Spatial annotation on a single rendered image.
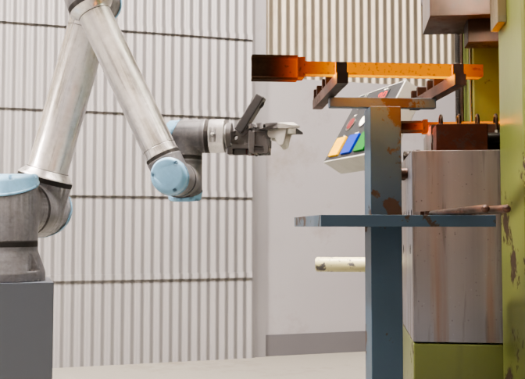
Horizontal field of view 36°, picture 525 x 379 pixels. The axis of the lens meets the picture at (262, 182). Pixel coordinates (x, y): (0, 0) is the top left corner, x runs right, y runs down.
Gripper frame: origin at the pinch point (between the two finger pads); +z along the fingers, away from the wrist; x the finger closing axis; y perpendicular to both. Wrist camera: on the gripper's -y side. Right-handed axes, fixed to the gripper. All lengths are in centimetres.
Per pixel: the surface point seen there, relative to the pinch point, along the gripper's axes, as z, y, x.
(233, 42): -52, -78, -235
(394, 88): 27, -18, -47
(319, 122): -5, -35, -260
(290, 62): 2, -3, 71
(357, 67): 14, -2, 70
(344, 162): 11, 5, -55
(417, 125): 30.3, -0.1, 0.6
